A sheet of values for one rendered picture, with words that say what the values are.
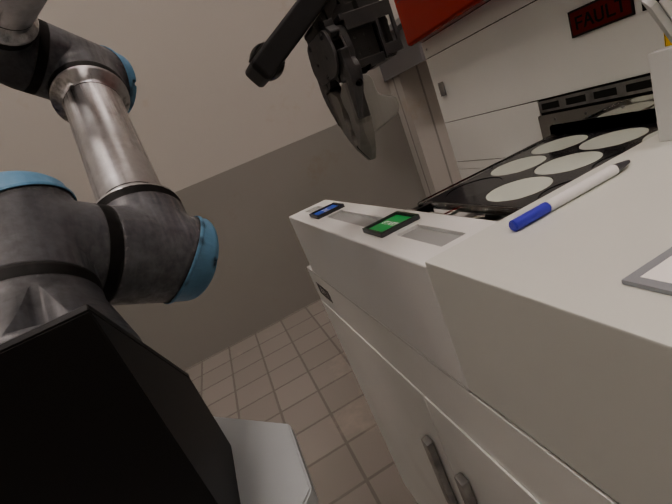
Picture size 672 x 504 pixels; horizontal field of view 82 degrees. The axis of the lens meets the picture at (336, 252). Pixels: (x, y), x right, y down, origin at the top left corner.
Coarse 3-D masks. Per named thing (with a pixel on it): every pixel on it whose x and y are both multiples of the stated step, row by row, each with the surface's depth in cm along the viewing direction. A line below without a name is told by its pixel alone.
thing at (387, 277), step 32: (320, 224) 66; (352, 224) 58; (416, 224) 46; (448, 224) 42; (480, 224) 38; (320, 256) 74; (352, 256) 54; (384, 256) 42; (416, 256) 37; (352, 288) 62; (384, 288) 48; (416, 288) 38; (384, 320) 54; (416, 320) 43; (448, 352) 38
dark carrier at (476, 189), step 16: (624, 128) 70; (656, 128) 63; (576, 144) 73; (624, 144) 62; (512, 160) 80; (608, 160) 59; (480, 176) 78; (496, 176) 74; (512, 176) 70; (528, 176) 66; (544, 176) 63; (560, 176) 60; (576, 176) 57; (448, 192) 76; (464, 192) 72; (480, 192) 69; (544, 192) 57
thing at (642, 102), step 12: (636, 96) 71; (648, 96) 68; (576, 108) 82; (588, 108) 79; (600, 108) 77; (612, 108) 75; (624, 108) 73; (636, 108) 71; (648, 108) 69; (540, 120) 90; (552, 120) 87; (564, 120) 85; (576, 120) 82; (552, 132) 89
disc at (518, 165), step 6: (534, 156) 76; (540, 156) 75; (510, 162) 79; (516, 162) 77; (522, 162) 76; (528, 162) 74; (534, 162) 73; (540, 162) 71; (498, 168) 78; (504, 168) 77; (510, 168) 75; (516, 168) 74; (522, 168) 72; (528, 168) 71; (492, 174) 76; (498, 174) 74; (504, 174) 73
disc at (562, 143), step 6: (564, 138) 80; (570, 138) 78; (576, 138) 77; (582, 138) 75; (546, 144) 81; (552, 144) 79; (558, 144) 78; (564, 144) 76; (570, 144) 74; (534, 150) 80; (540, 150) 79; (546, 150) 77; (552, 150) 75; (558, 150) 74
